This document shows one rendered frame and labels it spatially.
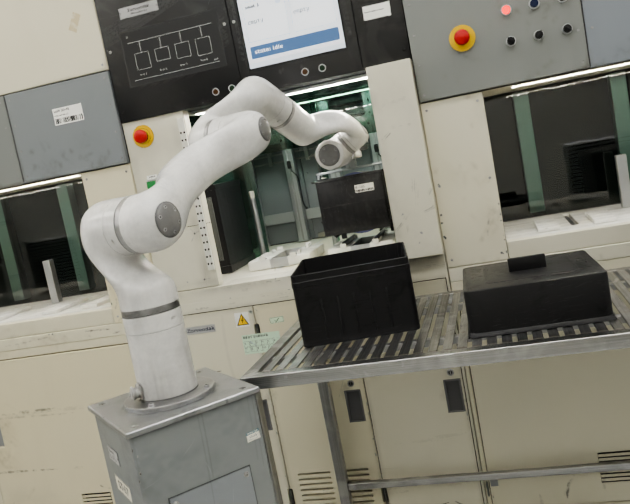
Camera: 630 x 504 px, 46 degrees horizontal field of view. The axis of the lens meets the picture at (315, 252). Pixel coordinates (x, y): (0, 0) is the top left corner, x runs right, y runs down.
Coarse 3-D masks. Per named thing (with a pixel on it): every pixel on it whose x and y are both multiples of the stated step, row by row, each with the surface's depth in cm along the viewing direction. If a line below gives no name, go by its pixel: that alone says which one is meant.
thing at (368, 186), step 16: (352, 160) 235; (320, 176) 240; (352, 176) 227; (368, 176) 226; (384, 176) 229; (320, 192) 230; (336, 192) 229; (352, 192) 228; (368, 192) 227; (384, 192) 226; (320, 208) 231; (336, 208) 230; (352, 208) 228; (368, 208) 227; (384, 208) 226; (336, 224) 230; (352, 224) 229; (368, 224) 228; (384, 224) 227; (352, 240) 244
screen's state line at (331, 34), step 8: (320, 32) 202; (328, 32) 202; (336, 32) 201; (280, 40) 205; (288, 40) 204; (296, 40) 204; (304, 40) 203; (312, 40) 203; (320, 40) 202; (328, 40) 202; (256, 48) 207; (264, 48) 206; (272, 48) 206; (280, 48) 205; (288, 48) 205; (296, 48) 204; (256, 56) 207; (264, 56) 207
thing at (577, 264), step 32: (544, 256) 161; (576, 256) 166; (480, 288) 152; (512, 288) 149; (544, 288) 148; (576, 288) 147; (608, 288) 146; (480, 320) 152; (512, 320) 150; (544, 320) 149; (576, 320) 148; (608, 320) 146
